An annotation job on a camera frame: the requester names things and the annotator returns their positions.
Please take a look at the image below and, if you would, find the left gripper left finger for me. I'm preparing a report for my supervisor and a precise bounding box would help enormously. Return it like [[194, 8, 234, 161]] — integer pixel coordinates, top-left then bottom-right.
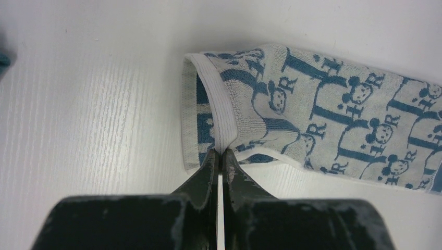
[[33, 149, 219, 249]]

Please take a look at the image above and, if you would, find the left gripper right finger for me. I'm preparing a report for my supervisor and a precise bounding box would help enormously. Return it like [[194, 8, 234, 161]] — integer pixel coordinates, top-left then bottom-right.
[[222, 149, 394, 249]]

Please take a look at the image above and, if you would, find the patterned white blue cloth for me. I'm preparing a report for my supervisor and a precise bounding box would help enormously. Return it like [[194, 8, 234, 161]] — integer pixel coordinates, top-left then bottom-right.
[[181, 44, 441, 193]]

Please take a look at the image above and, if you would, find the grey-blue towel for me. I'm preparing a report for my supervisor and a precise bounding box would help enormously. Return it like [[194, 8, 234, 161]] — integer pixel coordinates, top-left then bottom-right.
[[0, 53, 11, 76]]

